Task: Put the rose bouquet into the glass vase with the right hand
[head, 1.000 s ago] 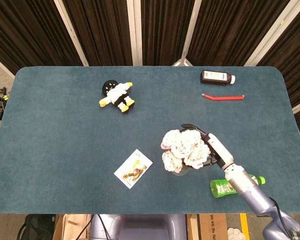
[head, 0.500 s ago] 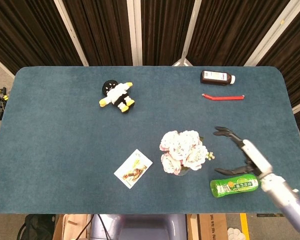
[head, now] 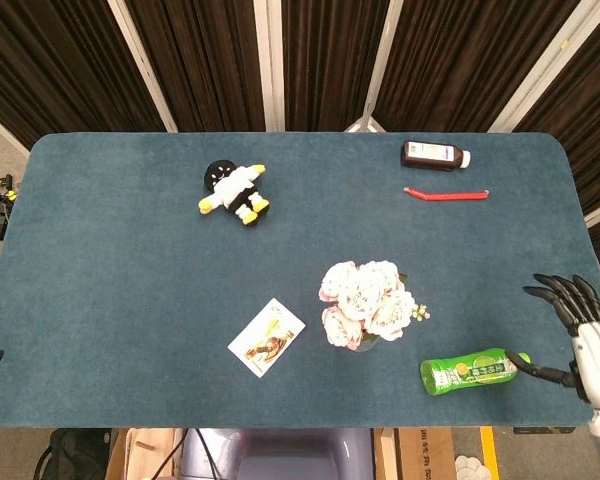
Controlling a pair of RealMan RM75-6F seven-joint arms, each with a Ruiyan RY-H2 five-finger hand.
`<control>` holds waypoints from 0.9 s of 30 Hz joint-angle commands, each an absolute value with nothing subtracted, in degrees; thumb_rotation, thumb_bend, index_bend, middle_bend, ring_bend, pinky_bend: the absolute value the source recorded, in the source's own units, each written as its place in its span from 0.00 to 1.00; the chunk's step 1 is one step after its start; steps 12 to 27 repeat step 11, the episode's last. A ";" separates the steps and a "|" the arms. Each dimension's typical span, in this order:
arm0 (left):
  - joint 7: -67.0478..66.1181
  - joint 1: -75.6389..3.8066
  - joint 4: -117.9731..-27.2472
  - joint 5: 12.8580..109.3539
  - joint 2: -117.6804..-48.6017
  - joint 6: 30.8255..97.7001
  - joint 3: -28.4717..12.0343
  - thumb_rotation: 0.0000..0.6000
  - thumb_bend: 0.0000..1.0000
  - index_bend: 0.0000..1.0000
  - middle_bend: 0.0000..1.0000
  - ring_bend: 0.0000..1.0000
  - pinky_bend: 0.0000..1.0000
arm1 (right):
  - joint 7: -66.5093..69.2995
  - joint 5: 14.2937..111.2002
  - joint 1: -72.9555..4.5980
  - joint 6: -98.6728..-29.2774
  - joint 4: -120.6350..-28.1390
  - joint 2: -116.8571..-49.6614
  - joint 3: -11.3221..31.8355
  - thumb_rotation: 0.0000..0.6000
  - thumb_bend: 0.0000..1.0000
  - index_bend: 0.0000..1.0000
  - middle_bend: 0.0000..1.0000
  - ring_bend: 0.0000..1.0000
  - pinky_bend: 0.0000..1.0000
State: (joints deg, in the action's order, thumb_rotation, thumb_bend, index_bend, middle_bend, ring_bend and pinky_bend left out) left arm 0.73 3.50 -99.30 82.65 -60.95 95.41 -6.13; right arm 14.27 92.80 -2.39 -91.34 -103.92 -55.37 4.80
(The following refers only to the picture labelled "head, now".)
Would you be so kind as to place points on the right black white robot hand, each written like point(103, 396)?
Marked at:
point(597, 360)

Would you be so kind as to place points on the pink artificial flower bouquet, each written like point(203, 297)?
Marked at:
point(365, 300)

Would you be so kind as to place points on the purple grey robot base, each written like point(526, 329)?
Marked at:
point(285, 455)

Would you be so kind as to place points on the clear glass cup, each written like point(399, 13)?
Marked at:
point(367, 345)

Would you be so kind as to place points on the black bag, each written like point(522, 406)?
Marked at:
point(75, 455)

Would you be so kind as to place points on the green tea plastic bottle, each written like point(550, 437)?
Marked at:
point(465, 375)

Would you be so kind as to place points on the blue felt table cloth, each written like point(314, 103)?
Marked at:
point(130, 300)

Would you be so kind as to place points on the white crumpled object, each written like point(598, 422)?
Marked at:
point(470, 469)

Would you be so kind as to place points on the light wooden board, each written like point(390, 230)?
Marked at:
point(145, 452)

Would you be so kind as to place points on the brown cardboard box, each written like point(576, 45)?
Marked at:
point(420, 455)

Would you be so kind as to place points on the red bent drinking straw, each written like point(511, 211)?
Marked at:
point(450, 195)

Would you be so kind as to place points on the brown medicine bottle white cap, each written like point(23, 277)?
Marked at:
point(430, 156)

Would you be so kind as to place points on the white illustrated card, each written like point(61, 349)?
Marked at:
point(266, 337)

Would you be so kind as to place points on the black white plush doll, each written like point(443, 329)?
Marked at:
point(232, 190)

